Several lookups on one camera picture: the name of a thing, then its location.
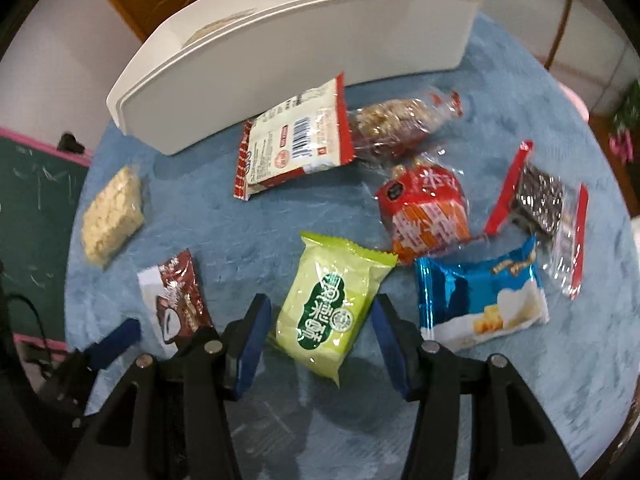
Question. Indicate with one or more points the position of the brown white chocolate packet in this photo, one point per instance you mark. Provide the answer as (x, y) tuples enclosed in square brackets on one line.
[(177, 295)]

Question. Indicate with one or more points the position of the red snack packet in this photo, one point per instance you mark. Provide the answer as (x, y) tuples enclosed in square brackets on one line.
[(425, 210)]

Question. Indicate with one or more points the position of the white packet red edges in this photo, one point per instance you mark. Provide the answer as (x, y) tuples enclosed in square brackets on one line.
[(295, 140)]

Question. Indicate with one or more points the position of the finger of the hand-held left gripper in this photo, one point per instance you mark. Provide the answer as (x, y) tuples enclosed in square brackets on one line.
[(197, 339), (116, 344)]

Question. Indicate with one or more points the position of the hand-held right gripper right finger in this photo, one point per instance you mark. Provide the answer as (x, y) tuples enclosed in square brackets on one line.
[(395, 355)]

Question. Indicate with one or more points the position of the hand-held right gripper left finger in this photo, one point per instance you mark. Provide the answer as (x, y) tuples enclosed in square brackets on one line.
[(250, 355)]

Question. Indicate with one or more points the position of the green chalkboard pink frame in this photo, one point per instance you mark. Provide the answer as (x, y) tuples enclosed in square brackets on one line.
[(35, 220)]

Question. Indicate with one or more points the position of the green snack packet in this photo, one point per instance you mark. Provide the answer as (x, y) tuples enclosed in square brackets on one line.
[(330, 305)]

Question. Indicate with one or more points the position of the dark seed bar packet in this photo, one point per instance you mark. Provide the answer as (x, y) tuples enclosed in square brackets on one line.
[(540, 200)]

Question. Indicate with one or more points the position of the blue foil snack packet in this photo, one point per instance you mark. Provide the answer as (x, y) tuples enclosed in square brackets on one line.
[(480, 300)]

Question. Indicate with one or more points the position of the floral sliding door wardrobe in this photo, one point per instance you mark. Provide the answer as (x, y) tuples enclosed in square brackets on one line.
[(575, 20)]

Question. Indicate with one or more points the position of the white plastic storage bin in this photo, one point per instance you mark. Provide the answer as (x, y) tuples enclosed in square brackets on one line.
[(300, 60)]

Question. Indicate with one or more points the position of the clear nut date packet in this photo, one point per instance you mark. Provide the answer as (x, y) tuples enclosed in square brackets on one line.
[(395, 120)]

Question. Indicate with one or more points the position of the black easel knob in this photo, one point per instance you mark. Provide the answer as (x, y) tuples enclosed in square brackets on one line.
[(70, 141)]

